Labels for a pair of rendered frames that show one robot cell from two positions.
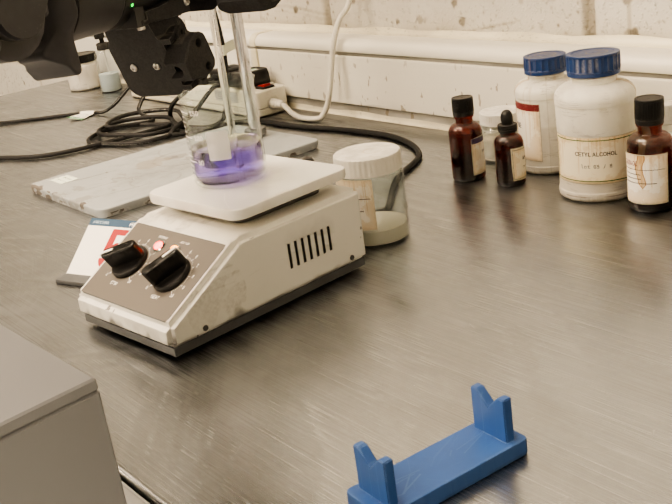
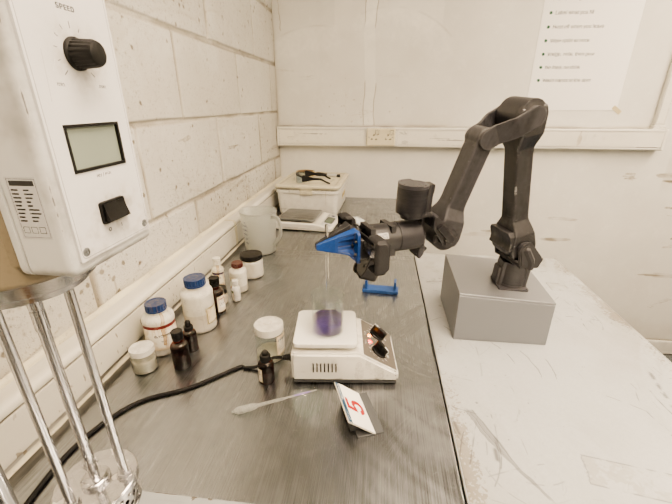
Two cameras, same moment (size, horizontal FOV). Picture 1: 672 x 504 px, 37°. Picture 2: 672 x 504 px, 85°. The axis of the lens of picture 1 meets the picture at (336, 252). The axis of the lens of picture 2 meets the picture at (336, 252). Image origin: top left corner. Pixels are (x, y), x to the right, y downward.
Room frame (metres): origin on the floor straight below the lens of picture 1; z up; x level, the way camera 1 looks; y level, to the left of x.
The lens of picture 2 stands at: (1.23, 0.49, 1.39)
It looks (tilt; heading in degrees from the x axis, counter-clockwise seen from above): 22 degrees down; 222
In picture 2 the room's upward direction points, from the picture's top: straight up
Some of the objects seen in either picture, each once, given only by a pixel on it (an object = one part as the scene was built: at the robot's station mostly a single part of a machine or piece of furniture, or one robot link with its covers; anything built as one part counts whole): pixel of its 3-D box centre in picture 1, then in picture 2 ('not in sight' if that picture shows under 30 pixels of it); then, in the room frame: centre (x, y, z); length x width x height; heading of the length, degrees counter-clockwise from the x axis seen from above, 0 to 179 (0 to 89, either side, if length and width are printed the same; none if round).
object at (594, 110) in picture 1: (595, 122); (198, 302); (0.89, -0.25, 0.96); 0.07 x 0.07 x 0.13
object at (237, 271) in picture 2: not in sight; (238, 276); (0.72, -0.34, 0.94); 0.05 x 0.05 x 0.09
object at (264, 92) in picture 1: (201, 89); not in sight; (1.59, 0.17, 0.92); 0.40 x 0.06 x 0.04; 36
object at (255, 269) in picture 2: not in sight; (251, 264); (0.64, -0.39, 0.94); 0.07 x 0.07 x 0.07
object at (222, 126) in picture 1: (221, 132); (327, 313); (0.79, 0.08, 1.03); 0.07 x 0.06 x 0.08; 36
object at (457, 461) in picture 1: (437, 450); (380, 285); (0.46, -0.04, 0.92); 0.10 x 0.03 x 0.04; 122
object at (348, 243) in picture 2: not in sight; (338, 248); (0.78, 0.09, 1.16); 0.07 x 0.04 x 0.06; 152
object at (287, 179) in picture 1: (247, 184); (326, 327); (0.78, 0.06, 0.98); 0.12 x 0.12 x 0.01; 41
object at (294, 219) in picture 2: not in sight; (307, 219); (0.17, -0.63, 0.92); 0.26 x 0.19 x 0.05; 120
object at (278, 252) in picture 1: (231, 245); (339, 346); (0.77, 0.08, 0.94); 0.22 x 0.13 x 0.08; 131
